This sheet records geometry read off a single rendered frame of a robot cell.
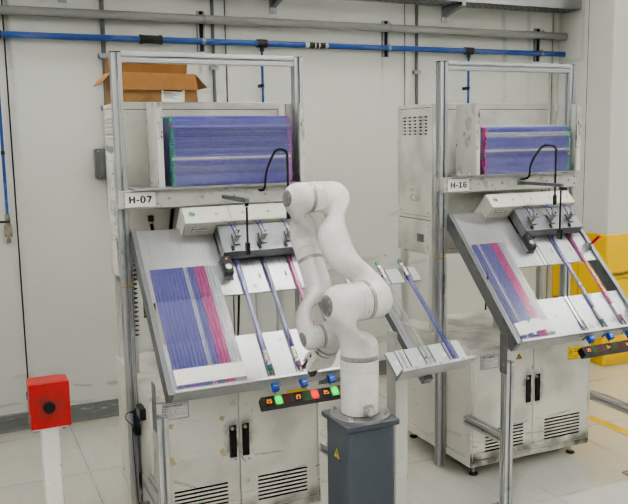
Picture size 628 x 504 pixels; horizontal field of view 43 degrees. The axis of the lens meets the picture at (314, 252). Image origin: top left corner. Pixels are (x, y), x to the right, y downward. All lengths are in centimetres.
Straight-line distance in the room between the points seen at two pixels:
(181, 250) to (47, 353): 174
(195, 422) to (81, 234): 175
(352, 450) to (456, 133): 183
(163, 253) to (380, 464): 116
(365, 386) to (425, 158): 165
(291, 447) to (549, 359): 134
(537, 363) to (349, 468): 161
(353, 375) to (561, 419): 182
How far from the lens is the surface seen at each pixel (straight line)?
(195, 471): 323
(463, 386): 375
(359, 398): 248
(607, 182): 564
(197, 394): 280
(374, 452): 253
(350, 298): 238
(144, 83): 344
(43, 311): 463
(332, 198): 259
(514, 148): 384
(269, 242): 315
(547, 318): 355
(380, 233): 521
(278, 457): 333
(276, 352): 294
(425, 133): 387
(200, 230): 315
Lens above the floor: 156
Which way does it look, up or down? 8 degrees down
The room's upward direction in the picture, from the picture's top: 1 degrees counter-clockwise
